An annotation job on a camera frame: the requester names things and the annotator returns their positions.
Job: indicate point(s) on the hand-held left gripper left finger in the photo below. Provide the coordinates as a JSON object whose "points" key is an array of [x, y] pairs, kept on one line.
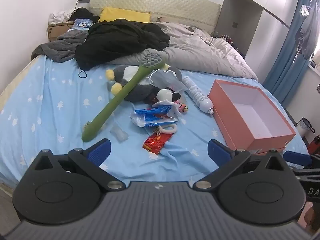
{"points": [[100, 151]]}

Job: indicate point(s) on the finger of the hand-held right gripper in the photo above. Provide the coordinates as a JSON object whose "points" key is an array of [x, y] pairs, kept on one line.
{"points": [[296, 158]]}

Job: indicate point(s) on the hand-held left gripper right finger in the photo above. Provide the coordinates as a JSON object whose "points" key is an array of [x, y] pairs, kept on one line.
{"points": [[218, 151]]}

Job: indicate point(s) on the pink cardboard box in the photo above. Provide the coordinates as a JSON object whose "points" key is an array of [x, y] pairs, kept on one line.
{"points": [[252, 115]]}

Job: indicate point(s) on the bird toy with pink feather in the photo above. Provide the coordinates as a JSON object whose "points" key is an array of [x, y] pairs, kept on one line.
{"points": [[183, 108]]}

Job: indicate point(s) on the red foil packet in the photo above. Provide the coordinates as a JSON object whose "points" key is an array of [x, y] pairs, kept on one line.
{"points": [[156, 142]]}

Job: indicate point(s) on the blue plastic packet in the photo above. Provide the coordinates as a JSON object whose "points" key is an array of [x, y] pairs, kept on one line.
{"points": [[152, 116]]}

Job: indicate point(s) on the panda plush toy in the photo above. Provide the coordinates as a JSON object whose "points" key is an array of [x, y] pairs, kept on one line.
{"points": [[165, 94]]}

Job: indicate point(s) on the blue face mask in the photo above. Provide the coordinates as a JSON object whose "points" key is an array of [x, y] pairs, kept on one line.
{"points": [[162, 77]]}

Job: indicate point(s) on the person's right forearm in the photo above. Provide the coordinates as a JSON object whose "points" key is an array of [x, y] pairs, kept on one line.
{"points": [[312, 217]]}

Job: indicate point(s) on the small clear plastic packet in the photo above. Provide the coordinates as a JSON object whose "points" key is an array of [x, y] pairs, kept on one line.
{"points": [[119, 133]]}

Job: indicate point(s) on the white trash bin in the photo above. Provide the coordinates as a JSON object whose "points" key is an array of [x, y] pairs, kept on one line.
{"points": [[303, 127]]}

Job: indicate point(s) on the white spray bottle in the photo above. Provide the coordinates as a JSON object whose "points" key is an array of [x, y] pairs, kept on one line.
{"points": [[197, 95]]}

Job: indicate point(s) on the blue printed bedsheet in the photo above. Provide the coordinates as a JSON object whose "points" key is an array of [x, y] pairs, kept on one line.
{"points": [[50, 110]]}

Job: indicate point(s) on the grey penguin plush toy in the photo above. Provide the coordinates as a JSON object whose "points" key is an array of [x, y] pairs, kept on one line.
{"points": [[140, 92]]}

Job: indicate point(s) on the blue curtain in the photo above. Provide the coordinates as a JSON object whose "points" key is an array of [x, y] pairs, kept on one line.
{"points": [[287, 67]]}

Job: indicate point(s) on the light grey duvet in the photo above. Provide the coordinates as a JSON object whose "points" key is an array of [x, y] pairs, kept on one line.
{"points": [[200, 50]]}

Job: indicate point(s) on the dark grey blanket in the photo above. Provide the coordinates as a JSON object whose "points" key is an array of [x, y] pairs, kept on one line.
{"points": [[57, 47]]}

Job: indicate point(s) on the black clothing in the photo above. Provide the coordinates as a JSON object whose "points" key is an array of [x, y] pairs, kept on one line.
{"points": [[117, 40]]}

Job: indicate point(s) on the row of colourful small bottles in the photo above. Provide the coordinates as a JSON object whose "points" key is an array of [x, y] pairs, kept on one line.
{"points": [[228, 38]]}

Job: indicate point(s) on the hanging clothes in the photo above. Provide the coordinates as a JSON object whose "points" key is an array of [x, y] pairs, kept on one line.
{"points": [[308, 35]]}

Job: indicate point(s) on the brown cardboard box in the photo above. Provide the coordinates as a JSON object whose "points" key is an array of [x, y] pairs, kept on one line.
{"points": [[56, 31]]}

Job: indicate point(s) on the small blue printed box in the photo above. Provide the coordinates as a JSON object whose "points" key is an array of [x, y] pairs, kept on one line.
{"points": [[82, 23]]}

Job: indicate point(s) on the small black cloth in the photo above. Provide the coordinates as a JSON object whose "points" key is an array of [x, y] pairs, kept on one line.
{"points": [[83, 13]]}

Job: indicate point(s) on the grey wardrobe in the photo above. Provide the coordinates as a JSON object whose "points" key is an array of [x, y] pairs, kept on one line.
{"points": [[235, 12]]}

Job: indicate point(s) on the yellow pillow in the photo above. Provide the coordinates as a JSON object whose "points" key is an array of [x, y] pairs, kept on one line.
{"points": [[125, 13]]}

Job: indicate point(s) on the white crumpled cloth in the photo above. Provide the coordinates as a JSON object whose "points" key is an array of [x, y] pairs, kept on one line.
{"points": [[58, 17]]}

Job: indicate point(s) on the cream padded headboard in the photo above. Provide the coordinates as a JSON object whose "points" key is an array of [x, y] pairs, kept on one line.
{"points": [[155, 2]]}

